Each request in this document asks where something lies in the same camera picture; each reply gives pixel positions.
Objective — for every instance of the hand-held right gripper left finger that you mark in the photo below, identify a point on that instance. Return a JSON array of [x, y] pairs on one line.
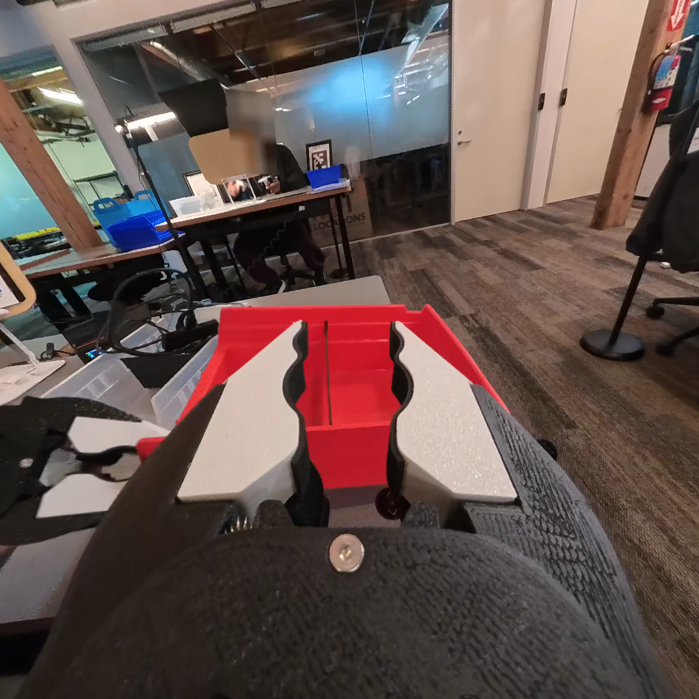
[[245, 437]]

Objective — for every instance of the clear plastic bin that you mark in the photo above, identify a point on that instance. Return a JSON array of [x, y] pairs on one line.
[[180, 393], [104, 379]]

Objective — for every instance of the black office chair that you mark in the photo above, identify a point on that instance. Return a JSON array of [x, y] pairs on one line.
[[677, 316]]

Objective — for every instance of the small blue bin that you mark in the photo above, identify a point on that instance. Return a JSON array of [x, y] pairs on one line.
[[325, 177]]

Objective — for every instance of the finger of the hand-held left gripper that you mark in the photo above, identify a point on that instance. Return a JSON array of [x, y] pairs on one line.
[[76, 497], [104, 434]]

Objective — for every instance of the fiducial marker sign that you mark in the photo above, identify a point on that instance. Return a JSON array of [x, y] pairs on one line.
[[319, 155], [195, 184]]

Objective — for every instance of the fire extinguisher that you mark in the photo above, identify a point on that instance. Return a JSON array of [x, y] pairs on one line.
[[663, 76]]

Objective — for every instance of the wooden post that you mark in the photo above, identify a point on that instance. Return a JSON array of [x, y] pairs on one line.
[[38, 169], [633, 120]]

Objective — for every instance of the black wall monitor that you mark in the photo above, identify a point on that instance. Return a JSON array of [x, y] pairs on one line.
[[194, 112]]

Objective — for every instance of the beige door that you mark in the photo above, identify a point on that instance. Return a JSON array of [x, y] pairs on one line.
[[491, 109], [595, 98]]

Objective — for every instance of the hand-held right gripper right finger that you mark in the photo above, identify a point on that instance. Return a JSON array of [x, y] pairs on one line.
[[453, 442]]

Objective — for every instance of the dark hanging jacket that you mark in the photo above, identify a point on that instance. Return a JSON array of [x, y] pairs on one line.
[[674, 207]]

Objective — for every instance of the cardboard box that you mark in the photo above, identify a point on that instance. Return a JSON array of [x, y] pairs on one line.
[[349, 218]]

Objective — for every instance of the clear plastic container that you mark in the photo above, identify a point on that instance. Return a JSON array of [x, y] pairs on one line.
[[191, 205]]

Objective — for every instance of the red plastic bin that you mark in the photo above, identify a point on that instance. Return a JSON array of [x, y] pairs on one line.
[[355, 393]]

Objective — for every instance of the wooden table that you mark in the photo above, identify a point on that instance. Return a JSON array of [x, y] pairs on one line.
[[256, 207], [82, 258]]

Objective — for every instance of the blue plastic basket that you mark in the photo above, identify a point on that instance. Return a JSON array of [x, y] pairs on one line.
[[131, 221]]

